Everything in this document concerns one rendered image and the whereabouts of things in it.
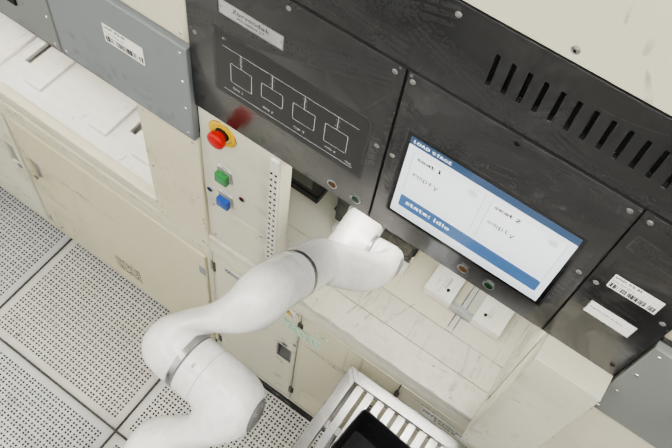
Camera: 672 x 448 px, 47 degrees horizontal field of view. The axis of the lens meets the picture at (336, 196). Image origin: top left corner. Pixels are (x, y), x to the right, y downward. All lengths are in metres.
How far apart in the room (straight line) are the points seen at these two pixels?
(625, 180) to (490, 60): 0.22
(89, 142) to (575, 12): 1.53
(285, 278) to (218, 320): 0.12
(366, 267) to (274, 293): 0.28
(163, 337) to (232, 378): 0.13
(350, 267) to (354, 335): 0.44
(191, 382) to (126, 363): 1.53
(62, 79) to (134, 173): 0.38
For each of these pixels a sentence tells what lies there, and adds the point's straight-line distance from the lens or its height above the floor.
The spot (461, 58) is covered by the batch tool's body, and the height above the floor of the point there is 1.87.
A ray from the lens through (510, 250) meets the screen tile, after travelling 1.22.
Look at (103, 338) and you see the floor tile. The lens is 2.82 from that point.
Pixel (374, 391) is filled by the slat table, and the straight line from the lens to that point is 1.94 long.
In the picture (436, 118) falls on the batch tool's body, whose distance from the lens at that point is 1.09.
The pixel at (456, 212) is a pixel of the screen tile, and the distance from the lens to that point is 1.22.
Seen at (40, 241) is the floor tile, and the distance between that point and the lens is 3.02.
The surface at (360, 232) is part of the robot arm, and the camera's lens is 1.55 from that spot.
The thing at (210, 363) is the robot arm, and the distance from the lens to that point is 1.25.
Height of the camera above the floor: 2.59
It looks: 59 degrees down
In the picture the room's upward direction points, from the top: 10 degrees clockwise
